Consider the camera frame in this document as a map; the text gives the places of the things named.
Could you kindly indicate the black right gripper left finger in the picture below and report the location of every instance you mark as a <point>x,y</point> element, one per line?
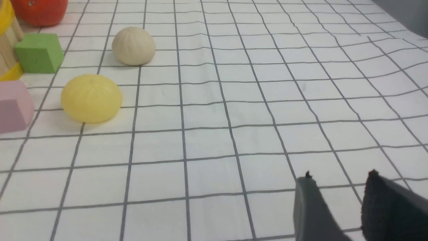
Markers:
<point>312,218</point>

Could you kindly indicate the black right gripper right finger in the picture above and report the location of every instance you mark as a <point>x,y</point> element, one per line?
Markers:
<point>391,212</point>

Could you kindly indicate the white steamed bun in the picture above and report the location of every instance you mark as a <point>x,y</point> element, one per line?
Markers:
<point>133,46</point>

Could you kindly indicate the yellow steamed bun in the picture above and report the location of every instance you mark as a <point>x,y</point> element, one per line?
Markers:
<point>91,98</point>

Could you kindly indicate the bamboo steamer basket yellow rim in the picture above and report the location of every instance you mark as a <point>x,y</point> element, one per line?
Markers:
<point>10,34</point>

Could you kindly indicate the white grid tablecloth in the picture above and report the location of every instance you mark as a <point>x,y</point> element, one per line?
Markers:
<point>240,99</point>

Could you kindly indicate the pink cube block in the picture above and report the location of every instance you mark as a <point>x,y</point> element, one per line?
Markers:
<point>16,106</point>

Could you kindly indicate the green cube block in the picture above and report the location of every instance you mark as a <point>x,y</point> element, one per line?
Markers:
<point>40,53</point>

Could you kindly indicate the red tomato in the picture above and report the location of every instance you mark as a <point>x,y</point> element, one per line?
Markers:
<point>40,12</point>

